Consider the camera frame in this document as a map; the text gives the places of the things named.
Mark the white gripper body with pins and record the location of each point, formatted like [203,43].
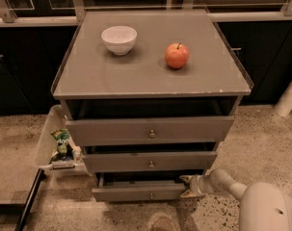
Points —
[196,185]

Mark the grey bottom drawer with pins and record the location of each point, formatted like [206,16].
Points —
[139,186]

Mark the grey drawer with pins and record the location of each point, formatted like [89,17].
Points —
[156,161]
[139,186]
[124,131]

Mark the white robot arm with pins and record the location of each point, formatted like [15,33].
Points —
[263,206]

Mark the grey middle drawer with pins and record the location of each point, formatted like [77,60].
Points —
[156,161]

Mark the grey drawer cabinet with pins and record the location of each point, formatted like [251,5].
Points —
[94,83]

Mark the grey top drawer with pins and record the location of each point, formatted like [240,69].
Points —
[124,131]

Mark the white pole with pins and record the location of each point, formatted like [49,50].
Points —
[284,106]

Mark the red apple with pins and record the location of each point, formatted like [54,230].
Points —
[176,55]

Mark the green snack bag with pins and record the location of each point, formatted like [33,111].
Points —
[64,151]

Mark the clear plastic bin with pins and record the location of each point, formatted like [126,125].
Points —
[56,120]

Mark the white ceramic bowl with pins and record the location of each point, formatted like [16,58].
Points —
[119,39]

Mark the white metal railing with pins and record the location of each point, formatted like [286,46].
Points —
[70,12]

